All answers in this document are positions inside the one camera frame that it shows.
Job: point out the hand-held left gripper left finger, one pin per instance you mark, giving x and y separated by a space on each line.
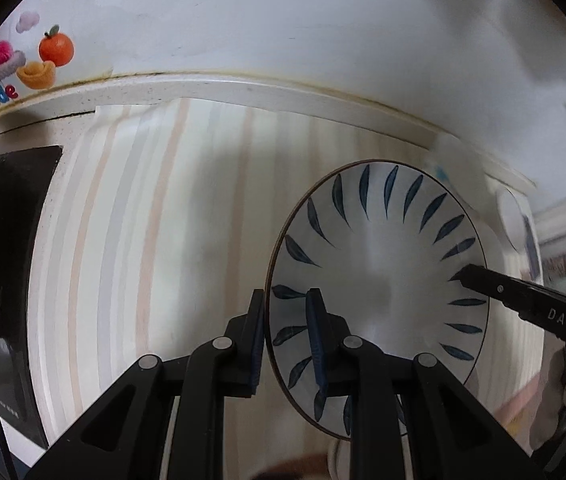
257 350

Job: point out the striped cat print tablecloth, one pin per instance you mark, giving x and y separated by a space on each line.
153 240

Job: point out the blue leaf pattern plate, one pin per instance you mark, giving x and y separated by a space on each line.
383 270

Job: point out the colourful cartoon wall sticker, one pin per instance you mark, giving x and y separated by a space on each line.
48 50

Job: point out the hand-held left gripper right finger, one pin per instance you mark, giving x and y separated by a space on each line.
317 345

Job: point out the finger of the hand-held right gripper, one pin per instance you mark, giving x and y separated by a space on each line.
508 292

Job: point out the black cooktop stove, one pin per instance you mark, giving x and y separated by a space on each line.
10 270

